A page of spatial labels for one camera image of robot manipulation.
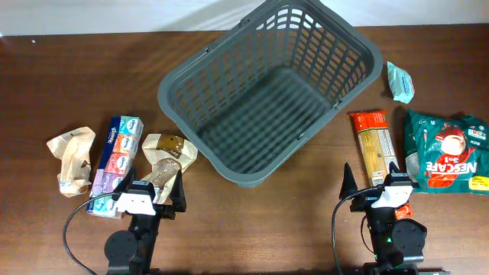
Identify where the beige snack bag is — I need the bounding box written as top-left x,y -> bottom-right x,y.
47,127 -> 96,197

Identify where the Kleenex tissue multipack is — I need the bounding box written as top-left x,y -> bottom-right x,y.
89,116 -> 144,199

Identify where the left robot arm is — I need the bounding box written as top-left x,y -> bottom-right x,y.
104,169 -> 186,275

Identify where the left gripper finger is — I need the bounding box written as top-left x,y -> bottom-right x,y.
113,167 -> 136,193
170,170 -> 186,206

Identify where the brown-top cookie bag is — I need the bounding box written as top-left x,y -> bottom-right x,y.
142,134 -> 199,205

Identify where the light green wipes packet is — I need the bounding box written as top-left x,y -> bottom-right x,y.
387,62 -> 415,104

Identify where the orange spaghetti packet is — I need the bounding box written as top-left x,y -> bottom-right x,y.
349,110 -> 399,186

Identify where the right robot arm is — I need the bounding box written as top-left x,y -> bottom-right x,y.
338,163 -> 427,274

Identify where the green Nescafe coffee bag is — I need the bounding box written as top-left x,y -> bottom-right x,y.
403,110 -> 488,196

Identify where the grey plastic basket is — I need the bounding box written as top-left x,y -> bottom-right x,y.
157,0 -> 383,188

